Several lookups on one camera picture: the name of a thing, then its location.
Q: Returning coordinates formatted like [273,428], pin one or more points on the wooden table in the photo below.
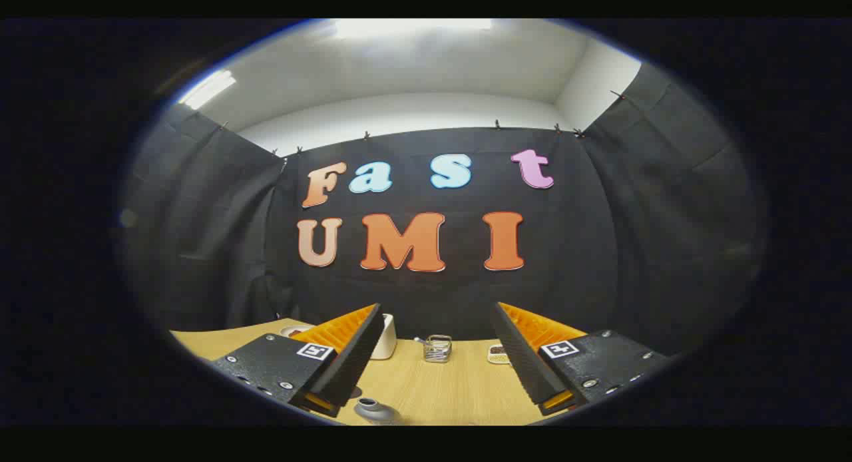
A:
[452,395]

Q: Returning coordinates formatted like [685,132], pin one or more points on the ceiling light panel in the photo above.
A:
[208,89]
[413,28]

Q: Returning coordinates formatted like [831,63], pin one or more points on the silver aluminium juice bottle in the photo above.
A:
[376,410]

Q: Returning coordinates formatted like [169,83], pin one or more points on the dark brown round coaster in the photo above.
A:
[356,391]

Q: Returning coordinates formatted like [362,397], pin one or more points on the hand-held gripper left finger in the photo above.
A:
[353,362]

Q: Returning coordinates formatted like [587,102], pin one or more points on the white oval plate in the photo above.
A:
[293,330]

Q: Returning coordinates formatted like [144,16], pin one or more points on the black backdrop cloth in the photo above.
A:
[599,249]

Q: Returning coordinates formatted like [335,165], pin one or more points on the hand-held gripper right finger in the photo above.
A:
[522,362]

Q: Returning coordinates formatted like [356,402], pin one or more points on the white toaster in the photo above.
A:
[386,339]

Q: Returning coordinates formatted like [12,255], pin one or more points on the white divided condiment dish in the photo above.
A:
[496,354]

